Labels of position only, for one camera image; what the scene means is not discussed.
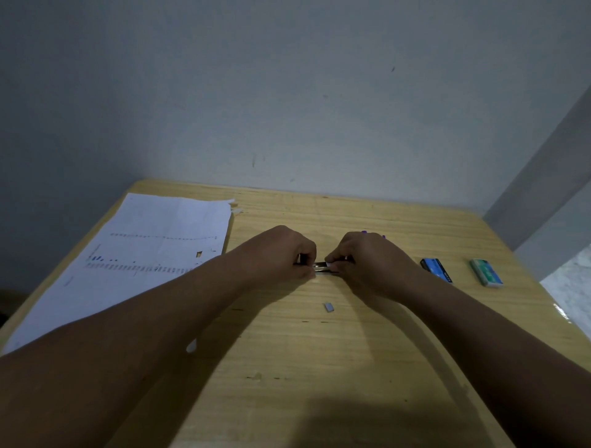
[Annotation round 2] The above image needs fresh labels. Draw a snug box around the person's right hand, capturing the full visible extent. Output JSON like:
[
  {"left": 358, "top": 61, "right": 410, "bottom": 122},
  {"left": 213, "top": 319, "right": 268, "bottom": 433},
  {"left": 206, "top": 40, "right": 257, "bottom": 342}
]
[{"left": 324, "top": 231, "right": 418, "bottom": 307}]

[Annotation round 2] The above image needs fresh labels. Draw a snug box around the person's left hand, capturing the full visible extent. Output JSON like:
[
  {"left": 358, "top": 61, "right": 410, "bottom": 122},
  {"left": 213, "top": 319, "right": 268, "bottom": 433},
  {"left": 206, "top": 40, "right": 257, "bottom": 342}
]
[{"left": 237, "top": 225, "right": 318, "bottom": 291}]

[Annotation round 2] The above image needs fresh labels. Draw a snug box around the person's left forearm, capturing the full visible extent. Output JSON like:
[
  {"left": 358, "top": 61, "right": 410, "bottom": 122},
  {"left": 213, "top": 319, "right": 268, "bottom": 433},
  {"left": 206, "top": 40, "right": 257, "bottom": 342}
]
[{"left": 0, "top": 247, "right": 252, "bottom": 448}]

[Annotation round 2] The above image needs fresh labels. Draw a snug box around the person's right forearm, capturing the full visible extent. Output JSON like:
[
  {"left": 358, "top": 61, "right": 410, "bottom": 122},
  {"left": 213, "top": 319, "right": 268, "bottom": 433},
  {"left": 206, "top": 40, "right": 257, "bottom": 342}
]
[{"left": 385, "top": 268, "right": 591, "bottom": 448}]

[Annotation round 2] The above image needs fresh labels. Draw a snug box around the blue staple box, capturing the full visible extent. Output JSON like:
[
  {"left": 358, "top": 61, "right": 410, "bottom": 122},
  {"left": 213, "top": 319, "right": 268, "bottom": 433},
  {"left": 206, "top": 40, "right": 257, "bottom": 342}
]
[{"left": 420, "top": 258, "right": 453, "bottom": 284}]

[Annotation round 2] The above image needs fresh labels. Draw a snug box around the green staple box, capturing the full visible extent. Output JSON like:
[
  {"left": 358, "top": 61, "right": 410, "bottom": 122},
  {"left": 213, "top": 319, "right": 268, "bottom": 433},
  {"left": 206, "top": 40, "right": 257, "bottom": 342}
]
[{"left": 469, "top": 259, "right": 504, "bottom": 289}]

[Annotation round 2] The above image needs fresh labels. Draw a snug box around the white printed paper sheet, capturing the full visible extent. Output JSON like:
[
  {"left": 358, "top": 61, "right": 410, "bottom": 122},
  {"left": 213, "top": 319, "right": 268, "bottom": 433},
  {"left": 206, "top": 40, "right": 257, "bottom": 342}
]
[{"left": 2, "top": 192, "right": 234, "bottom": 355}]

